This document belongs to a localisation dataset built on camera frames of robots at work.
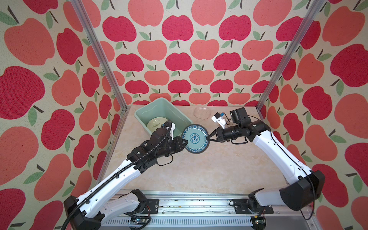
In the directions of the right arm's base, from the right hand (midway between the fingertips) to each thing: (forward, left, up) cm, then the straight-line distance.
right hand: (210, 138), depth 72 cm
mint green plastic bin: (+32, +32, -12) cm, 47 cm away
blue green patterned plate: (0, +7, +2) cm, 8 cm away
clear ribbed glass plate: (+43, +3, -26) cm, 50 cm away
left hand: (-6, +9, +2) cm, 11 cm away
